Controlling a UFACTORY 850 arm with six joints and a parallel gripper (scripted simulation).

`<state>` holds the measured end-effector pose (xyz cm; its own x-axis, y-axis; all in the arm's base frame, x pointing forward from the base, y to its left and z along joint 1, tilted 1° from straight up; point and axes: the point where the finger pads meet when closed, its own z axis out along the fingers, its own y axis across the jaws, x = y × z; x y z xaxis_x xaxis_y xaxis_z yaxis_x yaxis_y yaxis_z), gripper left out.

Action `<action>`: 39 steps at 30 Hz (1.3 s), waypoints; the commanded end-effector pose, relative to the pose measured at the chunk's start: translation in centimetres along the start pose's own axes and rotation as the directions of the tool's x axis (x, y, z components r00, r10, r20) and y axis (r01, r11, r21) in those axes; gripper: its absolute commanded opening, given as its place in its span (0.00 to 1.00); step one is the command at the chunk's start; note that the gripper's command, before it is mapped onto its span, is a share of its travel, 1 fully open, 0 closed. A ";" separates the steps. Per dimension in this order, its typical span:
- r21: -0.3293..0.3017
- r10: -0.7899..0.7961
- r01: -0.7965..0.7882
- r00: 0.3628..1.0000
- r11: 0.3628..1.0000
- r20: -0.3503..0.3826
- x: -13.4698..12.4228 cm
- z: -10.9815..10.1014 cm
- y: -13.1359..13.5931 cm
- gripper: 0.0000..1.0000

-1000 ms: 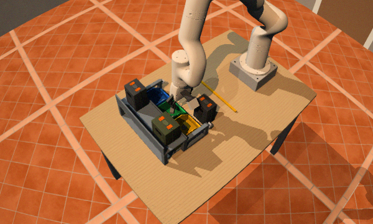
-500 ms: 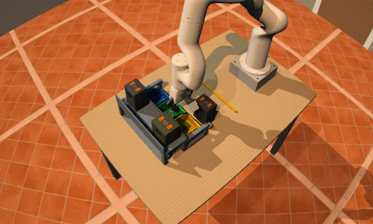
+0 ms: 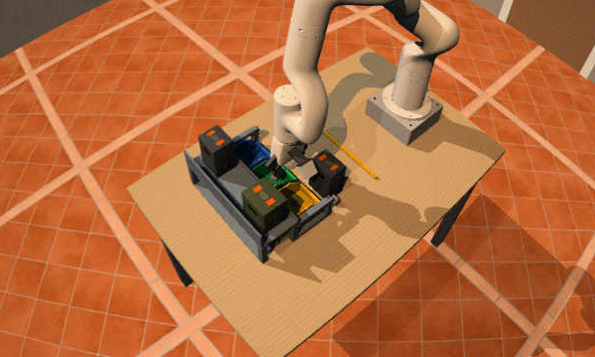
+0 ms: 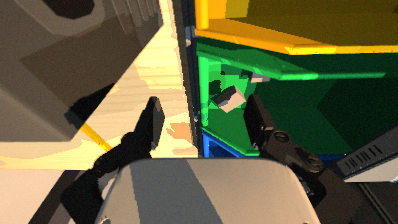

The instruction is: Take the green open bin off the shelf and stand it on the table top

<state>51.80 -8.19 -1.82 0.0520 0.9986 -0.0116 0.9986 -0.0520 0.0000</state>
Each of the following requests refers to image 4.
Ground yellow thin bar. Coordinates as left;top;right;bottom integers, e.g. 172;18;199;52
80;123;112;152

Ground green bin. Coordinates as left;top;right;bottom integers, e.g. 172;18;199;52
197;37;398;155

